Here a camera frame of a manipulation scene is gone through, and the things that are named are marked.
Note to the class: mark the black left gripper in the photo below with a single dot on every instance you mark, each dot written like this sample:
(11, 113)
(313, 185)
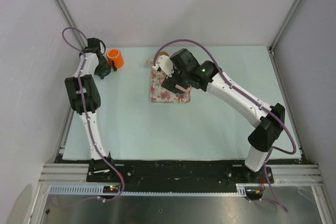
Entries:
(103, 58)

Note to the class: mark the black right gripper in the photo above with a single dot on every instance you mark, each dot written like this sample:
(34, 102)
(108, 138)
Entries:
(169, 84)

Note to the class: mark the pink ceramic mug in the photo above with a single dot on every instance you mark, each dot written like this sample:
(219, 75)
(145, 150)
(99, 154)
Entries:
(183, 91)

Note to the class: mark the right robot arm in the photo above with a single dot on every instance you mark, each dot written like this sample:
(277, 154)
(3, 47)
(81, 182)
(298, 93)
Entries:
(266, 119)

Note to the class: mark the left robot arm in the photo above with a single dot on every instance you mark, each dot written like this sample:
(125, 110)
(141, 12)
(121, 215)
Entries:
(85, 99)

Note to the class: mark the dark green mug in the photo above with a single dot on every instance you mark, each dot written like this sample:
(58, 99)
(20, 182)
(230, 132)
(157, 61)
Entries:
(102, 70)

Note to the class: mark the orange mug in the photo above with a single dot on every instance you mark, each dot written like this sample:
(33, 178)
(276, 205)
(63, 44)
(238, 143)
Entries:
(115, 58)

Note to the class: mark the floral pattern tray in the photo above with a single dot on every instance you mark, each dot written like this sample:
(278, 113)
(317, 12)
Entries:
(159, 94)

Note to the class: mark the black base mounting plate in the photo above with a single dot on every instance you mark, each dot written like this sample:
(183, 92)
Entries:
(233, 171)

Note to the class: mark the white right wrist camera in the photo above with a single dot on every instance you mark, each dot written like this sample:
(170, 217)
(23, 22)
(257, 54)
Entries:
(164, 63)

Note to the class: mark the aluminium frame rail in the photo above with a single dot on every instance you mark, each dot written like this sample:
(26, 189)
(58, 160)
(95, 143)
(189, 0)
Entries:
(284, 175)

